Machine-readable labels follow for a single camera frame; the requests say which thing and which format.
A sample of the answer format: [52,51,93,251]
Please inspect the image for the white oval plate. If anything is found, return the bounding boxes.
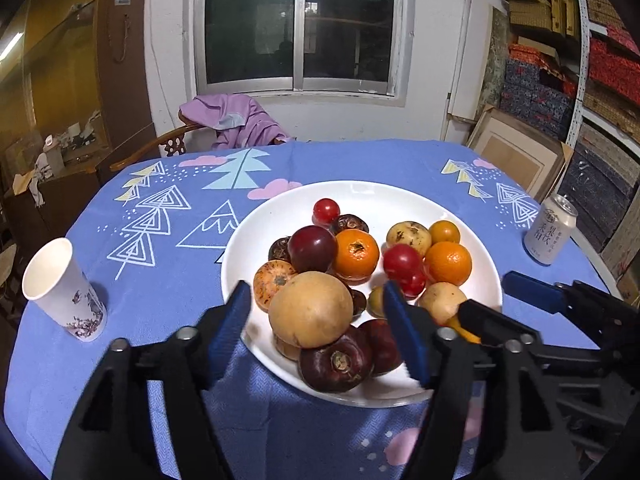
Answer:
[220,180,503,407]

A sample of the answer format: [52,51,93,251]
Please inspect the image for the mottled grey board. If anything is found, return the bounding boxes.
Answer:
[482,5,516,111]

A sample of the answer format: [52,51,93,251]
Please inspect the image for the dark brown water chestnut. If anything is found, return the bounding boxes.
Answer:
[347,287,368,318]
[268,236,293,263]
[330,214,370,236]

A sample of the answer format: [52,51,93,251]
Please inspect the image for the purple garment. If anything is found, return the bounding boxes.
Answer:
[179,92,296,150]

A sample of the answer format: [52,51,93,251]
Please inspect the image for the white metal shelf rack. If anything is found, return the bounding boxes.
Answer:
[565,0,596,146]

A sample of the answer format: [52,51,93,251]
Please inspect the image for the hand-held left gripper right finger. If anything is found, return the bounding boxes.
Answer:
[381,280,581,480]

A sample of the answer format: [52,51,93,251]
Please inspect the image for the dark purple mangosteen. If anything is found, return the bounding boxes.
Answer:
[299,327,375,392]

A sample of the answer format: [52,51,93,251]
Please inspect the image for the floral paper cup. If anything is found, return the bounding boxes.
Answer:
[22,237,108,343]

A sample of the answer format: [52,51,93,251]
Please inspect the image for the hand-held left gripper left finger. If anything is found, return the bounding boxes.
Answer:
[52,279,253,480]

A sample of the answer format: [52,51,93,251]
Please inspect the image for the large tan round fruit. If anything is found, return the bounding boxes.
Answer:
[268,271,355,349]

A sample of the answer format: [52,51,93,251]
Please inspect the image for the small red cherry tomato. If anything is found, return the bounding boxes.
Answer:
[313,198,341,225]

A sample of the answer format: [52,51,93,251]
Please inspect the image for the wooden glass cabinet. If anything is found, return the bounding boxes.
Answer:
[0,0,161,241]

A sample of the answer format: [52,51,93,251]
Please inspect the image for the white wall conduit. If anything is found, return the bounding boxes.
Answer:
[444,0,473,123]

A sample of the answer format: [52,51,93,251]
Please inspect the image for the stack of patterned boxes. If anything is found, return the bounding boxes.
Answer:
[500,0,640,291]

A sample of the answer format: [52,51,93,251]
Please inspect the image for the white drink can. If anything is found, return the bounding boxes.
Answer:
[523,195,578,267]

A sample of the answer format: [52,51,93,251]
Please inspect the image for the leaning picture frame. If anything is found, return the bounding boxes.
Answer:
[465,105,573,203]

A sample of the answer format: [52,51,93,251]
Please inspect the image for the wooden chair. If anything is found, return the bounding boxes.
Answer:
[109,112,221,173]

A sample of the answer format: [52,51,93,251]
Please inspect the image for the spotted tan fruit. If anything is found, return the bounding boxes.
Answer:
[386,221,432,256]

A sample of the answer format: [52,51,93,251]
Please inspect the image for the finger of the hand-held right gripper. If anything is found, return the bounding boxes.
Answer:
[502,271,640,341]
[457,299,616,381]

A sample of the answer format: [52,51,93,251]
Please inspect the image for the window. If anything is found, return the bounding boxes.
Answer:
[182,0,416,107]

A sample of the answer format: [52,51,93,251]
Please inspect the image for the small brownish fruit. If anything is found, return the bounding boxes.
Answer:
[367,286,387,320]

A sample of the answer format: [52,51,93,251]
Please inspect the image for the large orange tangerine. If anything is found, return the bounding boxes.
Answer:
[333,229,381,281]

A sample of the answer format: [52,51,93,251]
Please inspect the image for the yellow-orange citrus fruit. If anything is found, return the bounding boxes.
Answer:
[429,220,462,246]
[446,314,483,345]

